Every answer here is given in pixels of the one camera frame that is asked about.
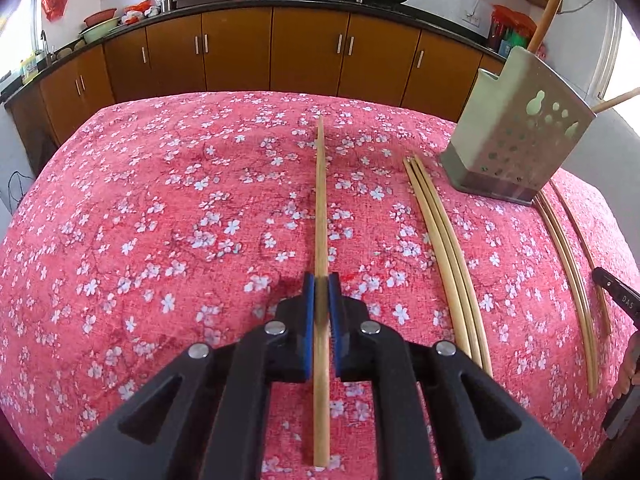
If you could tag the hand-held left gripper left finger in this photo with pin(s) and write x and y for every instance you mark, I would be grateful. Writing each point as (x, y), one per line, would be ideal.
(309, 310)

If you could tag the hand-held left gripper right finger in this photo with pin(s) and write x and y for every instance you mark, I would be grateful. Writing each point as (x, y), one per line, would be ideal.
(335, 310)

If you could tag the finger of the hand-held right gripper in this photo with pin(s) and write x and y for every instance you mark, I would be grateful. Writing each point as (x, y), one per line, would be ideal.
(622, 295)

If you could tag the grey perforated utensil holder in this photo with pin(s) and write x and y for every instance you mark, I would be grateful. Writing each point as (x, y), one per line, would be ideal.
(510, 110)

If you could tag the person's right hand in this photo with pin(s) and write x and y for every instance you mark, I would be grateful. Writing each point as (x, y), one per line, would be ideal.
(629, 370)

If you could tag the red floral tablecloth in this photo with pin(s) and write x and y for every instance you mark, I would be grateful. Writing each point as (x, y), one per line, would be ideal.
(175, 210)

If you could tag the brown wooden base cabinets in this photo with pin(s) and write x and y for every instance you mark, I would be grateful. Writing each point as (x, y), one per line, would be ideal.
(240, 55)

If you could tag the green box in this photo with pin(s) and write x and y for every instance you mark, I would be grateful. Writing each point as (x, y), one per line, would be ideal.
(515, 40)

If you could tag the black kitchen countertop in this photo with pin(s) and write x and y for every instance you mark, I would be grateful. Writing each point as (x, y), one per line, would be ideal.
(280, 0)

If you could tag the red and white plastic bag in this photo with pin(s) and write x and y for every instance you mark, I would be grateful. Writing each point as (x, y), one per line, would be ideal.
(141, 10)

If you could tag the green basin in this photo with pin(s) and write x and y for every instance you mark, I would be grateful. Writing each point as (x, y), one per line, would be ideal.
(100, 32)

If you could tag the red basin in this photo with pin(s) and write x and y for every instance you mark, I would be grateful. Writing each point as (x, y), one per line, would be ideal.
(100, 17)

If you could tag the yellow dish soap bottle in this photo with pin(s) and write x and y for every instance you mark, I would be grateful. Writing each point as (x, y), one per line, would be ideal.
(30, 66)

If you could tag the sink faucet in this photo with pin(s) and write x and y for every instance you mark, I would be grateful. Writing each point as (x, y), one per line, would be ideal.
(44, 42)

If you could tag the white window frame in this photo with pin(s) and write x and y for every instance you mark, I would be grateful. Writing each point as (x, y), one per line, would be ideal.
(612, 50)

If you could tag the white wall socket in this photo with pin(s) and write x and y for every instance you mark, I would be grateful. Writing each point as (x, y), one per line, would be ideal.
(472, 19)

